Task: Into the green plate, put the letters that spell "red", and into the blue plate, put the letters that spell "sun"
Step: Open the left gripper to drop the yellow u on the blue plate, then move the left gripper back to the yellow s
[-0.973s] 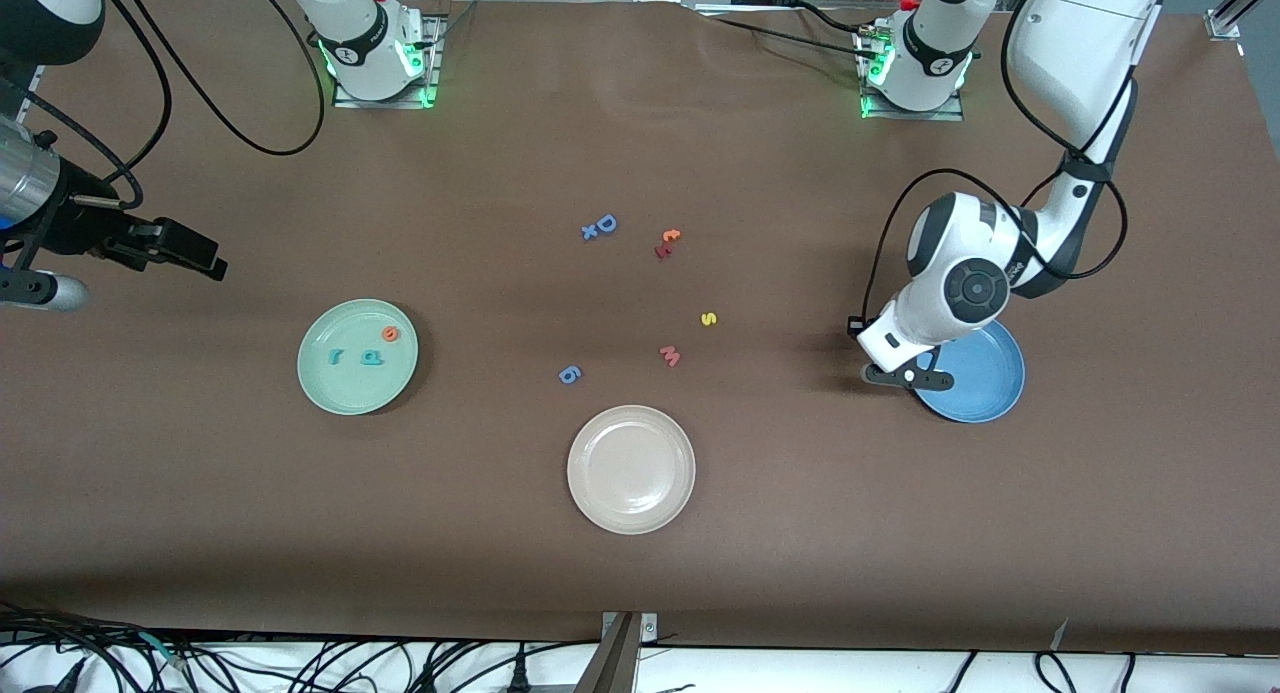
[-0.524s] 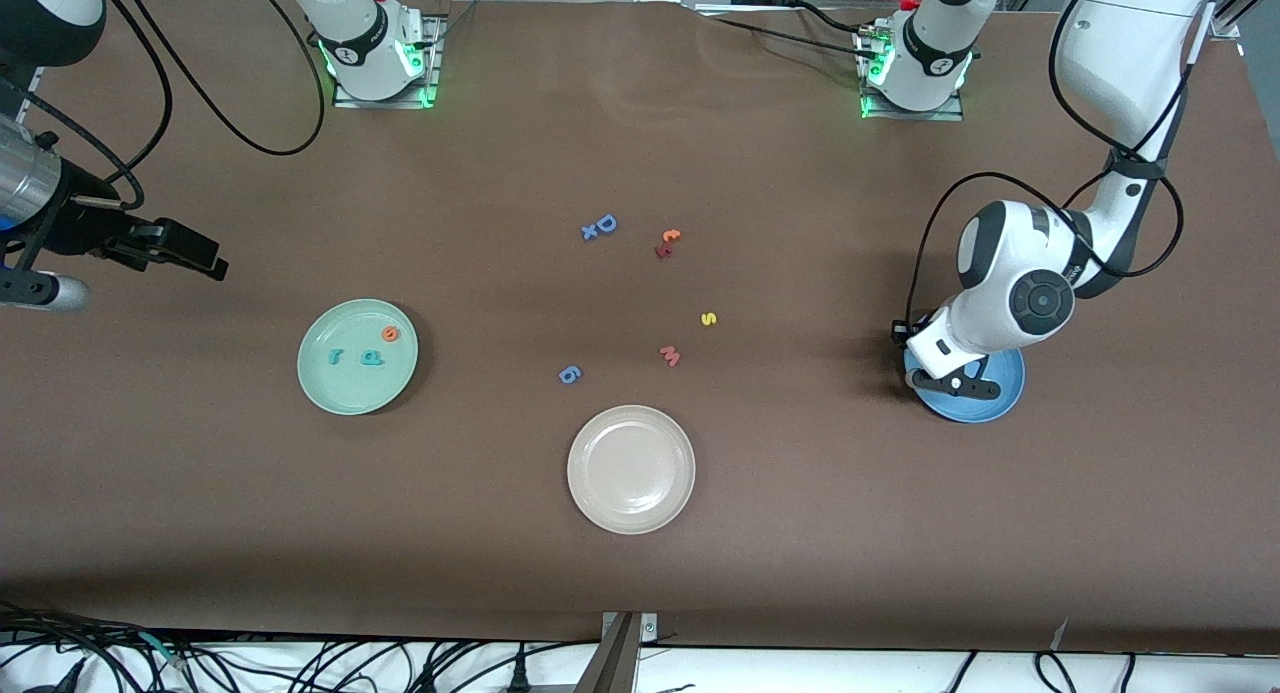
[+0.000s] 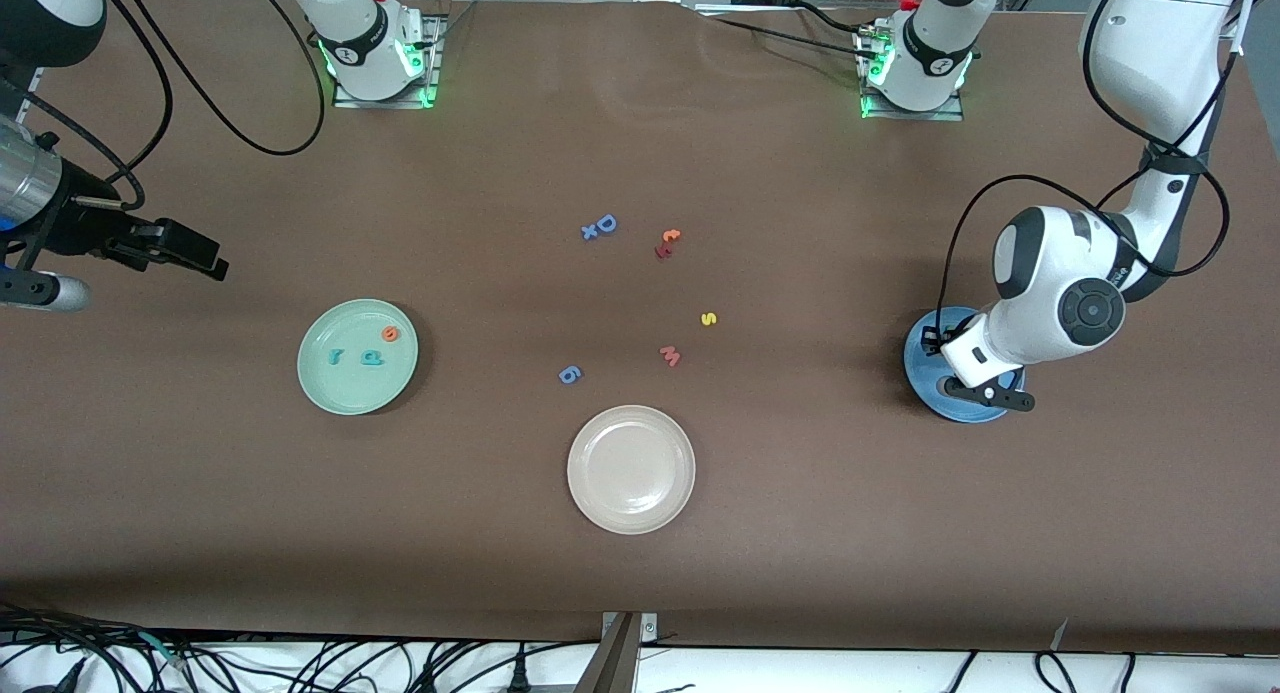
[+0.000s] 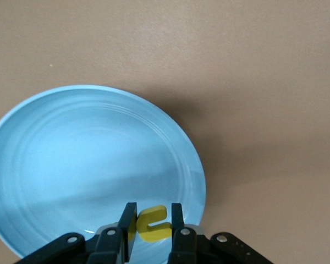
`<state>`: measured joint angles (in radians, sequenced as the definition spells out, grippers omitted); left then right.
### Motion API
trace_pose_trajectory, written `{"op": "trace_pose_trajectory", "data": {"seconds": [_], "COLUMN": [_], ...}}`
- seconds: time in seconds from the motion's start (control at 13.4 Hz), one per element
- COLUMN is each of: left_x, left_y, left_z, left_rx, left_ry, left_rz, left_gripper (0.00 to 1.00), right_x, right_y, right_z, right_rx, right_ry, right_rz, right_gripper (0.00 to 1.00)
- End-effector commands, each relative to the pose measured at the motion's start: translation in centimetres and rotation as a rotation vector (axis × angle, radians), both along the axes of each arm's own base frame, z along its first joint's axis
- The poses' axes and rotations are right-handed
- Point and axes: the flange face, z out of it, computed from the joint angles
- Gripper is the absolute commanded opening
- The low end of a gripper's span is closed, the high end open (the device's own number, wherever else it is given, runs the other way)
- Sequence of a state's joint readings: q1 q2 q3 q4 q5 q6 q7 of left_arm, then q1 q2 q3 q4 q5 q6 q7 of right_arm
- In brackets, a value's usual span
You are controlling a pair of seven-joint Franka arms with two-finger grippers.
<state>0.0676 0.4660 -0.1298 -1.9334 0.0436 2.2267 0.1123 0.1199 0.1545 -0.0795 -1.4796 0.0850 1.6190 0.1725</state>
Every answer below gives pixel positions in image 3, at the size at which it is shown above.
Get blue plate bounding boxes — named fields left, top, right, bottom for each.
left=902, top=308, right=1027, bottom=424

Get light green plate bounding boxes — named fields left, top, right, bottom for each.
left=297, top=298, right=420, bottom=417

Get beige plate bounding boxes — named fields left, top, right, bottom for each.
left=566, top=404, right=697, bottom=536

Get brown paper table cover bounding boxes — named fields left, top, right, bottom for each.
left=0, top=0, right=1280, bottom=656

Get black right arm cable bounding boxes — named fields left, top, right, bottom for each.
left=0, top=0, right=328, bottom=209

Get aluminium table side rail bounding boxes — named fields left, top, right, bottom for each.
left=0, top=65, right=46, bottom=134

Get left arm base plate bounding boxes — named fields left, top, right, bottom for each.
left=858, top=21, right=967, bottom=123

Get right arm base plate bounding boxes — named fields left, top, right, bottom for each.
left=331, top=13, right=442, bottom=110

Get long black table cable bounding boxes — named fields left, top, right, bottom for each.
left=695, top=13, right=886, bottom=59

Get short black table cable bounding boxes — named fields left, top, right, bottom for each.
left=795, top=1, right=881, bottom=36

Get looped black cable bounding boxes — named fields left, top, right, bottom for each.
left=1033, top=651, right=1079, bottom=693

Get teal tipped cable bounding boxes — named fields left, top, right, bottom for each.
left=138, top=631, right=189, bottom=671

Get silver metal bracket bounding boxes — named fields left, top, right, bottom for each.
left=603, top=612, right=659, bottom=646

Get tangled black cables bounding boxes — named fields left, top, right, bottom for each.
left=0, top=598, right=601, bottom=693

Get brown metal post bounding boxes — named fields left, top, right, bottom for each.
left=573, top=613, right=642, bottom=693

